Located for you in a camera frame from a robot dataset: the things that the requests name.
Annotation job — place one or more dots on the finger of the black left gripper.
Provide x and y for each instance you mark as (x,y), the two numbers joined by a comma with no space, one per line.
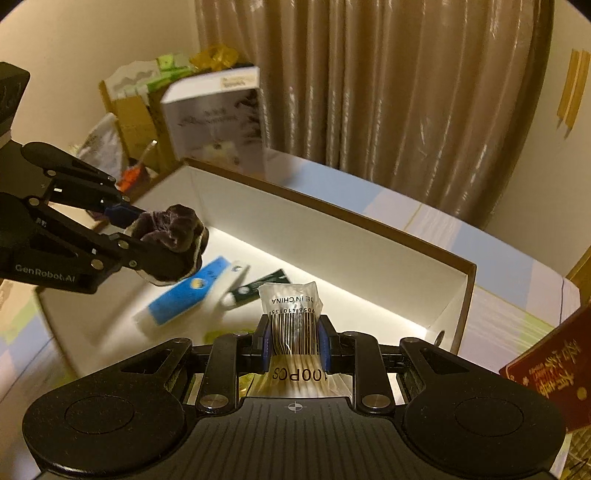
(109,253)
(78,184)

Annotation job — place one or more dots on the white printed carton box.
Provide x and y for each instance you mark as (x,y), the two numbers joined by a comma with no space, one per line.
(214,118)

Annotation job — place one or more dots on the brown cardboard carton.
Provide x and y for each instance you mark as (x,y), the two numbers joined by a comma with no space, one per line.
(167,160)

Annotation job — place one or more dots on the yellow gift bow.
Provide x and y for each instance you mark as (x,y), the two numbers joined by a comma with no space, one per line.
(215,58)

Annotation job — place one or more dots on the brown cardboard storage box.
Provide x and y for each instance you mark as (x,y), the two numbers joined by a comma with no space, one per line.
(371,277)

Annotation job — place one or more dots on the maroon bowl with food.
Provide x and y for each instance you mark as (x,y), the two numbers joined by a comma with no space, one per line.
(135,177)

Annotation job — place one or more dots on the red gold patterned box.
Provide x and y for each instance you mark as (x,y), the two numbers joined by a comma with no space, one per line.
(558,367)

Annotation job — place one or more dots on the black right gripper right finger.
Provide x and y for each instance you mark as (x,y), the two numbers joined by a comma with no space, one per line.
(359,356)

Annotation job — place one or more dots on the dark green white tube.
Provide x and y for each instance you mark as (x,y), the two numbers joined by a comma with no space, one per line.
(249,292)

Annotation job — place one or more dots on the beige pleated curtain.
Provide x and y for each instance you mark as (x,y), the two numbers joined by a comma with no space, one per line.
(433,99)

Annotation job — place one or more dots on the white crumpled snack bag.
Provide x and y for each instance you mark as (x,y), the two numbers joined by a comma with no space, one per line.
(103,148)

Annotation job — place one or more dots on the blue white tube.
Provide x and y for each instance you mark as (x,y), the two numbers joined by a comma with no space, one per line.
(206,287)

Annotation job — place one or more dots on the dark wrapper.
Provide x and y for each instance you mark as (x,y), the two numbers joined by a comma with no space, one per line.
(178,231)

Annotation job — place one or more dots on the yellow brown small carton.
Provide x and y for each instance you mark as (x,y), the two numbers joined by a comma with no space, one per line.
(136,125)

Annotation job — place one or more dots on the yellow tape on wall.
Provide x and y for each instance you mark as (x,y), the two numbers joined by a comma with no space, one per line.
(573,89)

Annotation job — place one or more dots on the clear cotton swab bag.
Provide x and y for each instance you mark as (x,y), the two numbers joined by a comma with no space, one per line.
(295,364)

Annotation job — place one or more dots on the white scalloped holder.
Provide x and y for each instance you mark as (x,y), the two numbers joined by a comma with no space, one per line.
(128,81)

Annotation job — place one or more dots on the green white small box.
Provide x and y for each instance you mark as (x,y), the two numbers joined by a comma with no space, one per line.
(170,67)

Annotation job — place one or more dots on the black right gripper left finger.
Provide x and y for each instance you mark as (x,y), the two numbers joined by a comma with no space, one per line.
(229,357)

